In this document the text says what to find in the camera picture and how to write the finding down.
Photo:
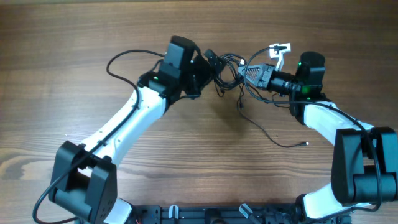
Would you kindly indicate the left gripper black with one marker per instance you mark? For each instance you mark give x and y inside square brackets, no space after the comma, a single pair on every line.
[207,70]

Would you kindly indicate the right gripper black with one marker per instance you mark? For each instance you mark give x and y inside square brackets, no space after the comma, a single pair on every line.
[267,76]

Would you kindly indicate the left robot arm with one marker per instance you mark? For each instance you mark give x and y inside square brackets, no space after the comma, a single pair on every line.
[84,177]

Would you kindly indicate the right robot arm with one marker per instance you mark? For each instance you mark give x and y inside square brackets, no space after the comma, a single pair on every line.
[364,166]

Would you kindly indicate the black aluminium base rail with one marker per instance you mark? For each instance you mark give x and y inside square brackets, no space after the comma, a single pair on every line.
[282,213]

